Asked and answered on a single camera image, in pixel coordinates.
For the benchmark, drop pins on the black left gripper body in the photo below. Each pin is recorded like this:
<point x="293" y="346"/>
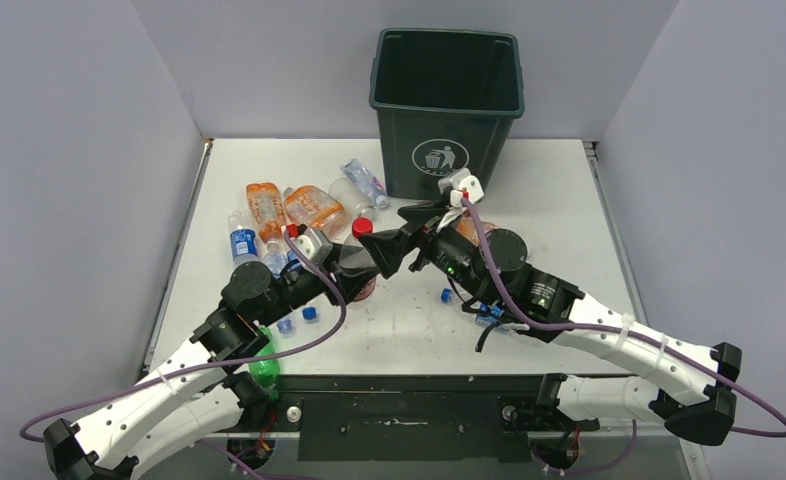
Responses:
<point x="296" y="289"/>

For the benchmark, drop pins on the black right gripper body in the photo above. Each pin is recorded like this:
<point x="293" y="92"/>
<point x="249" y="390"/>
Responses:
<point x="445" y="247"/>

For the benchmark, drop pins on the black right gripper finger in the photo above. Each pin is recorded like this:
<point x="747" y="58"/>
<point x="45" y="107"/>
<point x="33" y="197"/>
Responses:
<point x="388" y="248"/>
<point x="423" y="215"/>

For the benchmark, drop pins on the red label bottle front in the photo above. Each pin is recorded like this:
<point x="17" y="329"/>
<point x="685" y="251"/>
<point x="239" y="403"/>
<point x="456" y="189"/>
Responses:
<point x="359" y="227"/>

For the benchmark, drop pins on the clear bottle blue label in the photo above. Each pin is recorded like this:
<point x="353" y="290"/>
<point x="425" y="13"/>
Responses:
<point x="490" y="318"/>

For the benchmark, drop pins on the crushed orange bottle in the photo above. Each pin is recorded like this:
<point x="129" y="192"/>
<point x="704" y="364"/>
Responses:
<point x="315" y="208"/>
<point x="466" y="228"/>
<point x="265" y="204"/>

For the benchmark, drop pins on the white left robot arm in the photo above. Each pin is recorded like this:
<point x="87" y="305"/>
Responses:
<point x="206" y="385"/>

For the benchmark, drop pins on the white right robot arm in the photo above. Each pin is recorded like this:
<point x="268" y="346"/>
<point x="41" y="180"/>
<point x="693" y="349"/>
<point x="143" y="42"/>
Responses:
<point x="539" y="305"/>

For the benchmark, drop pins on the dark green plastic trash bin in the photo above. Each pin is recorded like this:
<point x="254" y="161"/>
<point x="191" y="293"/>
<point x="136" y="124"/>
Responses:
<point x="445" y="100"/>

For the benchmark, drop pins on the light blue water bottle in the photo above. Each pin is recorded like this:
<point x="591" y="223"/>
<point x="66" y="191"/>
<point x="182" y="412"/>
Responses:
<point x="276" y="260"/>

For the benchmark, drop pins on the crushed clear bottle white cap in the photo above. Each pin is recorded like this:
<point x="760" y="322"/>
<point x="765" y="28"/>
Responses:
<point x="367" y="182"/>

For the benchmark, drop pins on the green plastic bottle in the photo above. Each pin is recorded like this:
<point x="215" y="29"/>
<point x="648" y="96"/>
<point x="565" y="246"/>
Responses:
<point x="267" y="372"/>

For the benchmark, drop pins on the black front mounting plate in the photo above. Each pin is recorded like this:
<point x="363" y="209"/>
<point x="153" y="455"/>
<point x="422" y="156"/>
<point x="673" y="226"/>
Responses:
<point x="412" y="418"/>

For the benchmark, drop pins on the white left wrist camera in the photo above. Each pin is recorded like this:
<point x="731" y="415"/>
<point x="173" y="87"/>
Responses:
<point x="310" y="243"/>

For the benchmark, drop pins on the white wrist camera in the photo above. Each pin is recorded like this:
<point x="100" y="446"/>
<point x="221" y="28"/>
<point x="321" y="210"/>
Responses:
<point x="310" y="243"/>
<point x="459" y="185"/>

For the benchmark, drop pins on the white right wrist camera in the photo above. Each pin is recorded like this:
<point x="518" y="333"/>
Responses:
<point x="459" y="185"/>

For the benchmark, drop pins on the aluminium rail frame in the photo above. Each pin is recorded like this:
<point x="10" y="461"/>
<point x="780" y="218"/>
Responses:
<point x="605" y="192"/>

